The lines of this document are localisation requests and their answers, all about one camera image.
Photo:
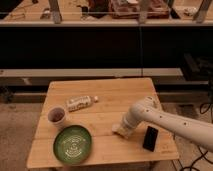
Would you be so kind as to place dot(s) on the white sponge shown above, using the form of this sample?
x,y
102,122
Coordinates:
x,y
115,129

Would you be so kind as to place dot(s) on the white paper cup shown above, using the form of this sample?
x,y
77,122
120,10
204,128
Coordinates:
x,y
57,117

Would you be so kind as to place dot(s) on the long workbench shelf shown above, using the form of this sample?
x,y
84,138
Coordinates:
x,y
84,13

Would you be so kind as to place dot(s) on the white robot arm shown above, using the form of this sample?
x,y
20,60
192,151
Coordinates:
x,y
201,133

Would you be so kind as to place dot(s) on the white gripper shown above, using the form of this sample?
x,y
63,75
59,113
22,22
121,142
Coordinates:
x,y
125,131

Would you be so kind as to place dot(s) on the black smartphone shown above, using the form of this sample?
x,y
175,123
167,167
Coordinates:
x,y
150,138

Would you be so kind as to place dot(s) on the wooden table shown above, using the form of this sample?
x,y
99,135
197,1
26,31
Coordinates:
x,y
115,96

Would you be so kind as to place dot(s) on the green plate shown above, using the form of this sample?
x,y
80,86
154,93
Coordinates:
x,y
72,145

